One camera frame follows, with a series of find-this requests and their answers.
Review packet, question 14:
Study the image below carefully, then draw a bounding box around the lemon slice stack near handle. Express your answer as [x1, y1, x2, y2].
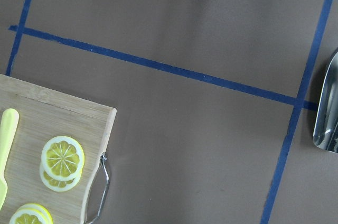
[39, 136, 85, 192]

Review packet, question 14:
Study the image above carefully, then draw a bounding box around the wooden cutting board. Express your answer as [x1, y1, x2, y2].
[1, 75, 117, 223]

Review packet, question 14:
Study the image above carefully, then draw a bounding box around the metal scoop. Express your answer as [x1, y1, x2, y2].
[313, 50, 337, 153]

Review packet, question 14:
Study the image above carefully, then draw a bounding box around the yellow plastic knife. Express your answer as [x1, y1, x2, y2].
[1, 108, 19, 208]

